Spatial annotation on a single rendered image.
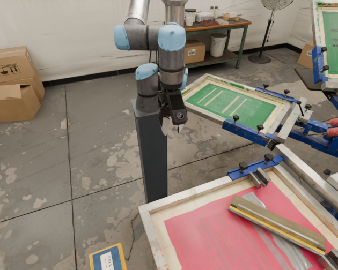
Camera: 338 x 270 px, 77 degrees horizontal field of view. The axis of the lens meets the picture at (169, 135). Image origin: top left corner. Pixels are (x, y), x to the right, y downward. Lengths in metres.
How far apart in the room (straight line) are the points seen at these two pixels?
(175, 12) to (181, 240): 0.97
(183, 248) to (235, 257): 0.21
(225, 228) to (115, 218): 1.32
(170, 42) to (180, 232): 0.76
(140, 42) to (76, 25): 3.45
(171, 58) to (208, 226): 0.73
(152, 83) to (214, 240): 0.77
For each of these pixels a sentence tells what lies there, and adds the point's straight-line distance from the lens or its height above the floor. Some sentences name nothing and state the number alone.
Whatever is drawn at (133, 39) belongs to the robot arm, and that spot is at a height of 1.67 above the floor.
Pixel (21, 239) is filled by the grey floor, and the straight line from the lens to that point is 2.40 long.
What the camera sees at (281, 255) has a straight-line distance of 1.07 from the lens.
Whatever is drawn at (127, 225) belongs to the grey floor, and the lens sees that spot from 2.11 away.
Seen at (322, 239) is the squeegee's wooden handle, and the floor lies 0.99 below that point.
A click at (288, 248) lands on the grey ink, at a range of 1.09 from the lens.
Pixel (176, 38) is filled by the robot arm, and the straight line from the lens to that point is 0.61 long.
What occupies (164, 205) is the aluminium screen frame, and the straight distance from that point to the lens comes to 1.03.
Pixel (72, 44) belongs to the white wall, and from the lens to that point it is 4.22.
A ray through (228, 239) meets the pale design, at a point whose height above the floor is 0.95.
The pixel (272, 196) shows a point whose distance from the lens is 1.21.
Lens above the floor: 1.88
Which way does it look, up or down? 41 degrees down
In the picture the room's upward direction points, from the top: straight up
